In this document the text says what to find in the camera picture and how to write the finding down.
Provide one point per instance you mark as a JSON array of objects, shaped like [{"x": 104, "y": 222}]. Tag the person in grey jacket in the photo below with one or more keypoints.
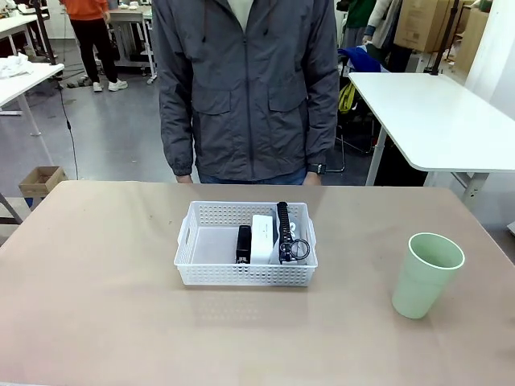
[{"x": 245, "y": 80}]

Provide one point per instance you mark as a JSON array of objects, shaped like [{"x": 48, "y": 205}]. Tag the white rectangular box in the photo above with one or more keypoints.
[{"x": 262, "y": 241}]

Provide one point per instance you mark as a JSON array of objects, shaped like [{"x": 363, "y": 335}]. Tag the white metal frame workbench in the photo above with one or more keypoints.
[{"x": 128, "y": 36}]

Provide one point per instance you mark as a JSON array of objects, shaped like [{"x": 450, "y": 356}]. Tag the large brown cardboard box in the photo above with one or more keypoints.
[{"x": 422, "y": 24}]

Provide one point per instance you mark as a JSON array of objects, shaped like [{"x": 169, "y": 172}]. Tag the person in beige jacket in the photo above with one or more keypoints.
[{"x": 386, "y": 24}]

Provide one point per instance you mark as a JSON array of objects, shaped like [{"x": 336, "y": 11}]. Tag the blue cloth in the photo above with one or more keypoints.
[{"x": 362, "y": 58}]

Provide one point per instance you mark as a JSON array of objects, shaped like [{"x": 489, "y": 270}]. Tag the black stapler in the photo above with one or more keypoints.
[{"x": 243, "y": 243}]

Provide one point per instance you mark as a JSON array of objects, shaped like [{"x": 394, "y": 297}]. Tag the person in orange top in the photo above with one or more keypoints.
[{"x": 90, "y": 40}]

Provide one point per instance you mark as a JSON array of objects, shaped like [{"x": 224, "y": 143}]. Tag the person's right forearm grey sleeve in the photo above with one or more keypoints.
[{"x": 177, "y": 136}]

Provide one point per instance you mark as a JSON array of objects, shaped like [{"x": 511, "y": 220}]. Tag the tall brown cardboard box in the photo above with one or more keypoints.
[{"x": 472, "y": 40}]

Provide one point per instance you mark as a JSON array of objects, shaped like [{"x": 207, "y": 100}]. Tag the small open cardboard box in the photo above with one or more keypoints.
[{"x": 40, "y": 181}]

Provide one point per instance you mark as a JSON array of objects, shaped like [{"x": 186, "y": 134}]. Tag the white perforated plastic basket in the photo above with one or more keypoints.
[{"x": 225, "y": 275}]

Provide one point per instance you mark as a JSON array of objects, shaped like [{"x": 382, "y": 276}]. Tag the white table with white legs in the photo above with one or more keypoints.
[{"x": 24, "y": 84}]

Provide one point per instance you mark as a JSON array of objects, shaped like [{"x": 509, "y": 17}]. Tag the black metal table leg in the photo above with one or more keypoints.
[{"x": 10, "y": 209}]

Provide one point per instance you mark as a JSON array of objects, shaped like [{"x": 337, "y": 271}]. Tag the white card packaging sheet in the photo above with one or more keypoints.
[{"x": 298, "y": 231}]

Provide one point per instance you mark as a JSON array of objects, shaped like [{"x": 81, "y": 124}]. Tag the person in green top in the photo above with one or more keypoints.
[{"x": 358, "y": 16}]

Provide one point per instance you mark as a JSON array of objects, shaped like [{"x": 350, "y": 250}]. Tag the light green plastic cup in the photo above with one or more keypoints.
[{"x": 422, "y": 281}]

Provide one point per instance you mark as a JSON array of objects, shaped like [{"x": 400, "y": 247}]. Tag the crumpled white cloth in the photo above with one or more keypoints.
[{"x": 14, "y": 66}]

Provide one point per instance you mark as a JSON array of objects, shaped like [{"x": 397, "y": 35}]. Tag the black wrist watch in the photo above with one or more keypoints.
[{"x": 318, "y": 168}]

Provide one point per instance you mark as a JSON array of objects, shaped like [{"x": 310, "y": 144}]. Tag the person's right hand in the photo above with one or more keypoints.
[{"x": 184, "y": 179}]

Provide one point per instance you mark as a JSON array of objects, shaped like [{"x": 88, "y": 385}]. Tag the yellow green bag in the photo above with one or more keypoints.
[{"x": 347, "y": 98}]

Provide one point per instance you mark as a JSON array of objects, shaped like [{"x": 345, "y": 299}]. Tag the black stand pole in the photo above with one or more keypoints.
[{"x": 440, "y": 44}]

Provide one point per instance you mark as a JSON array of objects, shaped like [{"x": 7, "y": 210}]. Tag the person's left forearm grey sleeve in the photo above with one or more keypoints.
[{"x": 322, "y": 124}]

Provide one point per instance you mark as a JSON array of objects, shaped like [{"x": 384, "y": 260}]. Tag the large white desk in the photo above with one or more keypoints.
[{"x": 434, "y": 120}]

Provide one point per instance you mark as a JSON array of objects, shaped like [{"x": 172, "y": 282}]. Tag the person's left hand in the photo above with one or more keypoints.
[{"x": 312, "y": 179}]

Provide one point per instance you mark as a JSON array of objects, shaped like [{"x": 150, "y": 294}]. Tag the black table frame post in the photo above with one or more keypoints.
[{"x": 46, "y": 32}]

